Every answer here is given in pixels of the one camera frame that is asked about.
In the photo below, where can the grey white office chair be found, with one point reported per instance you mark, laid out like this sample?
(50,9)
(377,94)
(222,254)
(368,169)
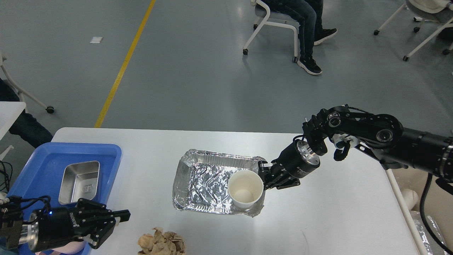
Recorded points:
(267,17)

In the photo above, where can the blue plastic tray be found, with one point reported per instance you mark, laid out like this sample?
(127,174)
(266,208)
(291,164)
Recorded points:
(43,173)

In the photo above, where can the stainless steel rectangular tray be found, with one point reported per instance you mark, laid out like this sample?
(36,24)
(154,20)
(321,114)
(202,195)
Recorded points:
(80,180)

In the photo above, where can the white paper on floor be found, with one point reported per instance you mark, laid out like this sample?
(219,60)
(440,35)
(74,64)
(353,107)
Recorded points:
(96,40)

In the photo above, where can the person in blue hoodie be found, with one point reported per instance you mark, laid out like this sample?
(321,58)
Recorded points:
(308,14)

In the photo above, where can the white cup in bin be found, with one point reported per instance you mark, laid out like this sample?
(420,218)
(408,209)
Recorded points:
(410,198)

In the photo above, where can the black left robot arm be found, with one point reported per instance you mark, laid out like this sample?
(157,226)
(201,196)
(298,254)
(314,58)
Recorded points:
(15,225)

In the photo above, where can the brown paper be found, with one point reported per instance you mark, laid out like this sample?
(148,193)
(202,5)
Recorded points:
(161,243)

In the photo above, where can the aluminium foil tray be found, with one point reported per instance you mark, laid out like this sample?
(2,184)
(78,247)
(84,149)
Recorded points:
(201,182)

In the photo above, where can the foil scrap in bin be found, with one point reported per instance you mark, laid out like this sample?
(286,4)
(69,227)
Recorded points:
(429,243)

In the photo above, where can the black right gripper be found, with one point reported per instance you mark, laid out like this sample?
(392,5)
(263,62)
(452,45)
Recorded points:
(296,161)

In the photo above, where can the white side table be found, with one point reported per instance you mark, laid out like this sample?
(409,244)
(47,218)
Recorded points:
(9,112)

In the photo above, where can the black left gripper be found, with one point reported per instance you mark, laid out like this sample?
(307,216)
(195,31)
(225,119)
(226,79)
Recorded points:
(56,228)

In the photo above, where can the cream plastic bin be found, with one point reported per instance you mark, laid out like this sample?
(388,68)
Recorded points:
(434,200)

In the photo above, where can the white chair top right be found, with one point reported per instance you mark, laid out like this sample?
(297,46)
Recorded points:
(434,11)

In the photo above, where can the grey chair at left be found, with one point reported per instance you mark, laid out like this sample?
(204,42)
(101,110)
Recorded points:
(22,93)

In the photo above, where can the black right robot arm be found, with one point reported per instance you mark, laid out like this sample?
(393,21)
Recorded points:
(380,136)

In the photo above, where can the pink mug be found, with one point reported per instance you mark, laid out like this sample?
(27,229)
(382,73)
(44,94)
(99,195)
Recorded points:
(69,249)

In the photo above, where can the white paper cup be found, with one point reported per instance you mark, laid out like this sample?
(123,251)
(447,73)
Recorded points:
(245,187)

